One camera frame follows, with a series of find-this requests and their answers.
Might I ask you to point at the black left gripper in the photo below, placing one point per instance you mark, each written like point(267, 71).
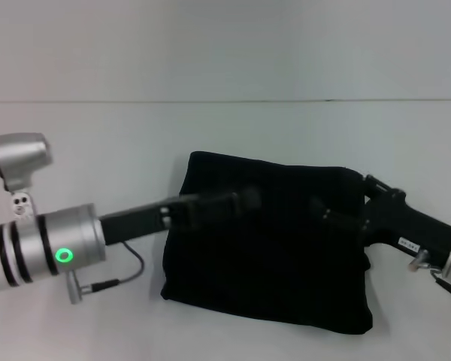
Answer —
point(143, 223)

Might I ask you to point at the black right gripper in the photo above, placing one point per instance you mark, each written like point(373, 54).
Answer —
point(406, 222)

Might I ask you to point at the black shirt with FREE print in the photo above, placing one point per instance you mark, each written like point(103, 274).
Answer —
point(267, 263)

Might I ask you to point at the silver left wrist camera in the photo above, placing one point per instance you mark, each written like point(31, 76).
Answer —
point(20, 158)

